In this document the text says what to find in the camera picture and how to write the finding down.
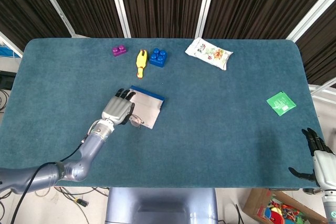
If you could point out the blue cardboard glasses case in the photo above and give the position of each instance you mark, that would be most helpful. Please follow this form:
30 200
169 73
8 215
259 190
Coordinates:
149 108

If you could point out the green square sachet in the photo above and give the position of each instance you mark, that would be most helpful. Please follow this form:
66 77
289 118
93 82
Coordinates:
281 103

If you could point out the white aluminium frame post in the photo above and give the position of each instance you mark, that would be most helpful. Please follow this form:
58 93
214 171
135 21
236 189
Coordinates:
119 6
206 6
312 14
52 3
10 43

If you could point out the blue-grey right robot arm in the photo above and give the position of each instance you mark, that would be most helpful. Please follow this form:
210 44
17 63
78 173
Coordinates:
330 208

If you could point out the dark brown pleated curtain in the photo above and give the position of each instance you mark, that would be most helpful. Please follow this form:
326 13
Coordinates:
162 3

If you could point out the black box on floor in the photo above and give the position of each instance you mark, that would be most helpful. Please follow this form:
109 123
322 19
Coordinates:
6 80

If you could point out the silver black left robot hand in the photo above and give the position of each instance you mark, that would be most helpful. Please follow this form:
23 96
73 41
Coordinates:
116 108

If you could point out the teal felt table cloth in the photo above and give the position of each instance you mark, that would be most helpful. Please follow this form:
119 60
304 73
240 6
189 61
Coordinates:
210 129

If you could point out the blue toy building brick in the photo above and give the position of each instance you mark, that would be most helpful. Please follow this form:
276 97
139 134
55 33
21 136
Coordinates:
157 59

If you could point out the cardboard box with toys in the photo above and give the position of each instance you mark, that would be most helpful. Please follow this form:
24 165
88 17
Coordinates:
252 203

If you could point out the blue-grey robot torso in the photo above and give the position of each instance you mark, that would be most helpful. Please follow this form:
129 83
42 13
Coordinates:
157 205

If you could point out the white printed snack packet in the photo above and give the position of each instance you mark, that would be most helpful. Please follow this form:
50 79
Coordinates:
207 52

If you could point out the yellow rubber chicken toy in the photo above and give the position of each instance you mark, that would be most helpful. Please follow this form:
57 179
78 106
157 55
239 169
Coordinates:
141 61

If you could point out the purple toy building brick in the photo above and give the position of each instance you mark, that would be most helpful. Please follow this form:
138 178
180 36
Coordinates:
119 51

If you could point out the small black floor device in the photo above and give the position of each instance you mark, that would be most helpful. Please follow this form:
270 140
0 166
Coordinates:
82 203

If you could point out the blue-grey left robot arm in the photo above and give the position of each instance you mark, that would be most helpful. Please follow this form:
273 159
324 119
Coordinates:
92 150

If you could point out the wire-rimmed glasses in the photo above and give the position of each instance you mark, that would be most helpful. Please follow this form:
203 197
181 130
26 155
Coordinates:
135 122

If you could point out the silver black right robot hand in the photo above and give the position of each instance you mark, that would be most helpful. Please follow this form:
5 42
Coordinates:
325 166

